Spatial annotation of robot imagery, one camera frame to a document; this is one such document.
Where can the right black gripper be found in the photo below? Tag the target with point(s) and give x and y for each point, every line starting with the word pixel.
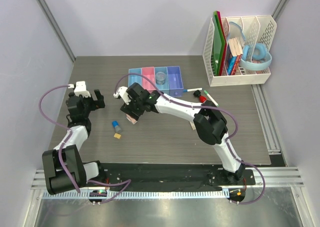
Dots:
pixel 128 109

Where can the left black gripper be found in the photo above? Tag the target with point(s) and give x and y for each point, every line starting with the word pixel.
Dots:
pixel 98 104

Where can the pink eraser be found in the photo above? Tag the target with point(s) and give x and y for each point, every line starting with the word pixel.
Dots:
pixel 131 119

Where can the light blue drawer box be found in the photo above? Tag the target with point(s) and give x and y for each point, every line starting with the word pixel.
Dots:
pixel 135 76

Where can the pink drawer box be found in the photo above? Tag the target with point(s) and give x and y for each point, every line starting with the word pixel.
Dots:
pixel 149 73

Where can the clear tape roll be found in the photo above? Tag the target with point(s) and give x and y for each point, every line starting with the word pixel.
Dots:
pixel 160 78

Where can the purple drawer box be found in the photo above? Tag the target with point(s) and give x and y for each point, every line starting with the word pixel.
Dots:
pixel 175 82

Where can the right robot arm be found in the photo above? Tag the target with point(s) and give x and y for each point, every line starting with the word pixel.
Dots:
pixel 209 122

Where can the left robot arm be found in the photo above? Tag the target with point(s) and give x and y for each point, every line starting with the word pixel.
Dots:
pixel 63 167

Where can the blue glue stick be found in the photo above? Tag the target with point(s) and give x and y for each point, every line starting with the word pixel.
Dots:
pixel 116 127

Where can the yellow sticky note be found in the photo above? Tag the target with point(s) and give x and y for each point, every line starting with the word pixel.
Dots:
pixel 117 136

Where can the blue marker pen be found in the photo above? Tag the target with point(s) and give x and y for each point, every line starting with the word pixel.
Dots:
pixel 192 90

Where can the red black stamp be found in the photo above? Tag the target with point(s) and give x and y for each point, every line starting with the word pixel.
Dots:
pixel 202 99

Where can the beige eraser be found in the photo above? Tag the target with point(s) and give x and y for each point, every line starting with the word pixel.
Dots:
pixel 192 126

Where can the green marker pen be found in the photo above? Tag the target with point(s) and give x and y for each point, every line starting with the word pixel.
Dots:
pixel 211 98

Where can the green folder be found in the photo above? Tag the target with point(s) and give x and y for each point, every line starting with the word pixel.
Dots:
pixel 216 46

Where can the books stack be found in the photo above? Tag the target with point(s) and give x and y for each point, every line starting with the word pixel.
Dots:
pixel 233 55

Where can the white file organizer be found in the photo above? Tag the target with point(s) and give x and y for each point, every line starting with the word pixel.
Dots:
pixel 251 30

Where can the red folder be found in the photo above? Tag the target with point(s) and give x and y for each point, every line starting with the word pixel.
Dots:
pixel 223 44

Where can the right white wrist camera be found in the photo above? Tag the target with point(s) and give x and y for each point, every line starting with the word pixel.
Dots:
pixel 121 93

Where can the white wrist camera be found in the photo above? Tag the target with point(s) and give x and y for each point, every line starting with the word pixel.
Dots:
pixel 121 93
pixel 80 89

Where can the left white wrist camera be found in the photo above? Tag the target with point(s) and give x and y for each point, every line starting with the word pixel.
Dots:
pixel 80 89

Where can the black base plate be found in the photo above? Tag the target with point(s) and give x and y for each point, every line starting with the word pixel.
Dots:
pixel 154 177

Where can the white cable duct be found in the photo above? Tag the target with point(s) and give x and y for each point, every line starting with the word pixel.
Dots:
pixel 96 194

